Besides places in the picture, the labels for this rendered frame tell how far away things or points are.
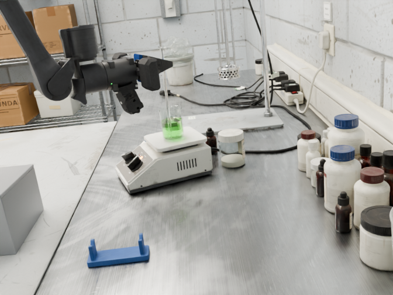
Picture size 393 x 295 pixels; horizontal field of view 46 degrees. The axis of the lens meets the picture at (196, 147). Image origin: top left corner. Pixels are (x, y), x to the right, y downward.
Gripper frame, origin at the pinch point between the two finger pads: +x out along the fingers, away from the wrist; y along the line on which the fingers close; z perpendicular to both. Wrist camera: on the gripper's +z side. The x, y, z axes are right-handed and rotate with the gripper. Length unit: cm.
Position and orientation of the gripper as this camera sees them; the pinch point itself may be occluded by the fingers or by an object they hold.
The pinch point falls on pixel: (157, 66)
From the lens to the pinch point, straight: 100.1
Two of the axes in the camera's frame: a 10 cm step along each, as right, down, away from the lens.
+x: 8.6, -2.4, 4.5
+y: 5.0, 2.3, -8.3
